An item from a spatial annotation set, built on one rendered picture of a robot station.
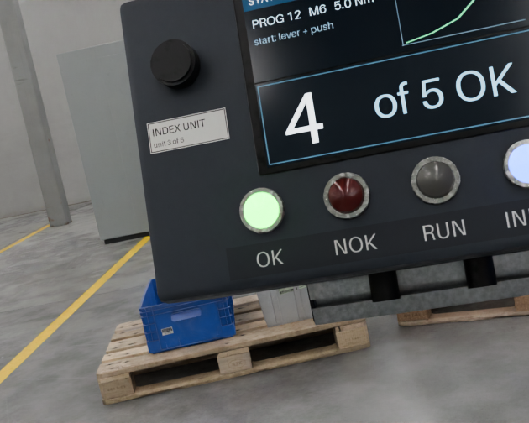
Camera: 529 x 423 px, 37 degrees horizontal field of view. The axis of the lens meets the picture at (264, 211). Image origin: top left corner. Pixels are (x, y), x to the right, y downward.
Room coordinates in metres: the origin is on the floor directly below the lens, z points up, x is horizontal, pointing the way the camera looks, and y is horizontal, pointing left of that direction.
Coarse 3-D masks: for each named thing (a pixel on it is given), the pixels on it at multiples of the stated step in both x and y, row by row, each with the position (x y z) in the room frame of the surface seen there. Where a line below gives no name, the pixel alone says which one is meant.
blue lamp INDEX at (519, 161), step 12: (516, 144) 0.43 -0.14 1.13; (528, 144) 0.43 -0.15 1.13; (504, 156) 0.43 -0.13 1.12; (516, 156) 0.42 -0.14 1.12; (528, 156) 0.42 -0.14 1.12; (504, 168) 0.43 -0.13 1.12; (516, 168) 0.42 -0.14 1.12; (528, 168) 0.42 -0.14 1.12; (516, 180) 0.43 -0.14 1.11; (528, 180) 0.42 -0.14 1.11
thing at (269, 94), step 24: (336, 72) 0.47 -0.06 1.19; (264, 96) 0.47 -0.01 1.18; (288, 96) 0.47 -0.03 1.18; (312, 96) 0.47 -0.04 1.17; (336, 96) 0.46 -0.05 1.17; (264, 120) 0.47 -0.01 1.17; (288, 120) 0.47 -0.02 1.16; (312, 120) 0.46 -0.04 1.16; (336, 120) 0.46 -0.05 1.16; (264, 144) 0.47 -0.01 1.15; (288, 144) 0.46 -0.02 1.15; (312, 144) 0.46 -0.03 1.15; (336, 144) 0.46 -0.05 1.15
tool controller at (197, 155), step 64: (192, 0) 0.50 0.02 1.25; (256, 0) 0.49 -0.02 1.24; (320, 0) 0.48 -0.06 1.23; (384, 0) 0.47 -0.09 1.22; (448, 0) 0.46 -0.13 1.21; (512, 0) 0.45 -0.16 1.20; (128, 64) 0.50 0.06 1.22; (192, 64) 0.48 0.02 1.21; (256, 64) 0.48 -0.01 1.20; (320, 64) 0.47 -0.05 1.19; (384, 64) 0.46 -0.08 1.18; (448, 64) 0.45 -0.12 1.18; (512, 64) 0.44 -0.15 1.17; (192, 128) 0.48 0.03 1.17; (256, 128) 0.47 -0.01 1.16; (384, 128) 0.45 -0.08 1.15; (448, 128) 0.44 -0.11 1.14; (512, 128) 0.43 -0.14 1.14; (192, 192) 0.47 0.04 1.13; (320, 192) 0.45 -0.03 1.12; (384, 192) 0.45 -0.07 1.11; (512, 192) 0.43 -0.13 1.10; (192, 256) 0.47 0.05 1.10; (256, 256) 0.46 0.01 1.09; (320, 256) 0.45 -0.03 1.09; (384, 256) 0.44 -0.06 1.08; (448, 256) 0.43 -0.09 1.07
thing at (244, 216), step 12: (252, 192) 0.46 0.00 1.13; (264, 192) 0.46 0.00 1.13; (276, 192) 0.46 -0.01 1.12; (240, 204) 0.46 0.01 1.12; (252, 204) 0.45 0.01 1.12; (264, 204) 0.45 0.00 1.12; (276, 204) 0.46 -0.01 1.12; (240, 216) 0.46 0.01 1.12; (252, 216) 0.45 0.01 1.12; (264, 216) 0.45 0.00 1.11; (276, 216) 0.45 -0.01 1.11; (252, 228) 0.46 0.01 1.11; (264, 228) 0.46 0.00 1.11
